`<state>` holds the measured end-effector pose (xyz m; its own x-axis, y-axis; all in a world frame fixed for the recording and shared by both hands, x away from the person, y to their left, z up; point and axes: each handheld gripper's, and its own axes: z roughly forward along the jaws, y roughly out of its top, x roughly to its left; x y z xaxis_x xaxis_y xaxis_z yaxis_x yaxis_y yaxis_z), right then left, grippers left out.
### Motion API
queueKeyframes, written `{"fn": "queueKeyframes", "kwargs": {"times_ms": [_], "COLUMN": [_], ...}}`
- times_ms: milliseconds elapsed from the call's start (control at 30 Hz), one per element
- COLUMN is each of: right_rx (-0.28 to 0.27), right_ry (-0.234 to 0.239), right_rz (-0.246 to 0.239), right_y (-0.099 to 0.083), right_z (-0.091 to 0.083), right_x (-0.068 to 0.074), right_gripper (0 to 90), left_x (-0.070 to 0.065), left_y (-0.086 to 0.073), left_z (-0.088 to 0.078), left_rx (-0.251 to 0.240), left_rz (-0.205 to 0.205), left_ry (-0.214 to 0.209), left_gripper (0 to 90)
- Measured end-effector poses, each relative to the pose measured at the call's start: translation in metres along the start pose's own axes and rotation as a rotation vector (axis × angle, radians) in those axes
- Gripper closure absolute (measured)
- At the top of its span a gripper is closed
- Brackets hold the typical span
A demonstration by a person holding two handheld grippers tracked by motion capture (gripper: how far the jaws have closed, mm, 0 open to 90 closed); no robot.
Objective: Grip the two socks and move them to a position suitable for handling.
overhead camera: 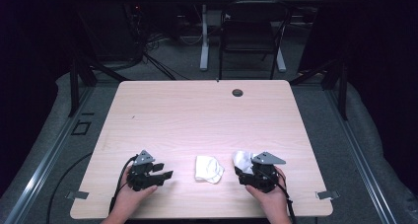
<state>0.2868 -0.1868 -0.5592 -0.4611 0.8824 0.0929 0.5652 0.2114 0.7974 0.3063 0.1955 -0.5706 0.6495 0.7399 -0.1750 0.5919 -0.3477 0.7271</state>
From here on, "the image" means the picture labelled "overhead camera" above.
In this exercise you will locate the aluminium floor rail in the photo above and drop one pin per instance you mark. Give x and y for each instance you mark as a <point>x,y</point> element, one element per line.
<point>358,158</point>
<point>49,158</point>

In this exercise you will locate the black metal frame post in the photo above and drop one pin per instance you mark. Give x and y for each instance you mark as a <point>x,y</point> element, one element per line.
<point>74,89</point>

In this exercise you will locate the silvery white wrapper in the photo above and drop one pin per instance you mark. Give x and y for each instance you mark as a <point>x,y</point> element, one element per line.
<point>242,160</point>

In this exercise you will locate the person's right hand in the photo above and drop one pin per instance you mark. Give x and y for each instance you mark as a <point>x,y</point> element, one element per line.
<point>274,201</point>

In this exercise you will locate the person's left hand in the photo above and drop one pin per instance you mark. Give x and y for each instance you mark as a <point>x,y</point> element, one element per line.
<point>129,199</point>

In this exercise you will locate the white desk leg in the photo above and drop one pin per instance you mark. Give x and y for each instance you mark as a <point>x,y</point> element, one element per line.
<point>204,46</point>
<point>281,61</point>

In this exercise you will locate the crumpled white paper towel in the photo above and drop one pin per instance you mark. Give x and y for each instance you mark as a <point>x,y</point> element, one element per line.
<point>208,169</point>

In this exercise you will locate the black folding chair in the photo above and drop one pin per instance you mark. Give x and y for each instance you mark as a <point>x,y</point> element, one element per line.
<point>249,36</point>

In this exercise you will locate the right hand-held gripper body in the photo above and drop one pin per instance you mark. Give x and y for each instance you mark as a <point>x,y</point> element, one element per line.
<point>264,178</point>

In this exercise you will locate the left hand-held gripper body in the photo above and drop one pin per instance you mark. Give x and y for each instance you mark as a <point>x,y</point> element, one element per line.
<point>140,176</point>

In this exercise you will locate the grey metal table bracket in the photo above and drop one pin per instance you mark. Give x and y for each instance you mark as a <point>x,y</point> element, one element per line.
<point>78,195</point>
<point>327,194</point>

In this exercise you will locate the dark equipment cabinet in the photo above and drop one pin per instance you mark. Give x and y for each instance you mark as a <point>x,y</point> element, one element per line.
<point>108,33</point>

